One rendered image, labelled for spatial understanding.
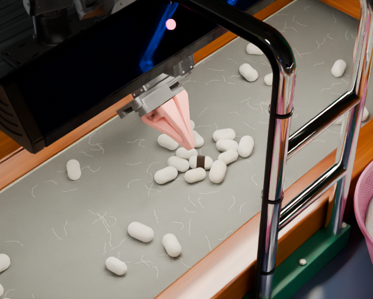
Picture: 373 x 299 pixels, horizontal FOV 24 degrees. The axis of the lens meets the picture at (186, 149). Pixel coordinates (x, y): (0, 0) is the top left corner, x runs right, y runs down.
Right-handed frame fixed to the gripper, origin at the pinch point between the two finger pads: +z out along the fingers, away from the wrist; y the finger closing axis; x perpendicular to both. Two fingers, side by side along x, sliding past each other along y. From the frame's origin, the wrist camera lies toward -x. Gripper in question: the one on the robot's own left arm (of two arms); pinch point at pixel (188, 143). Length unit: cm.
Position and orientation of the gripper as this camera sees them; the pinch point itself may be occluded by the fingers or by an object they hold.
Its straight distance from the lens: 117.8
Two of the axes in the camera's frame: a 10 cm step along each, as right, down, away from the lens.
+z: 5.5, 8.3, 0.8
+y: 6.9, -5.0, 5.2
